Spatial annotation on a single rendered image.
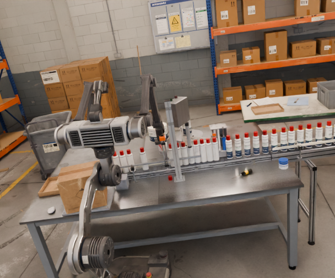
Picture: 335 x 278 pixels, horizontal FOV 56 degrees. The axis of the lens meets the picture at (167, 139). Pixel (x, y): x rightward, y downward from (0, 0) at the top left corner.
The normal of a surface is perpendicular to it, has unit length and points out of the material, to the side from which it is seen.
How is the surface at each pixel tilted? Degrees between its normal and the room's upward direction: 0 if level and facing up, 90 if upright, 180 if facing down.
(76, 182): 90
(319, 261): 0
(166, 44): 90
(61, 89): 90
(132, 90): 90
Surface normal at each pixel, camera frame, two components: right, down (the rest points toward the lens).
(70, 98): -0.05, 0.39
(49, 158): 0.19, 0.41
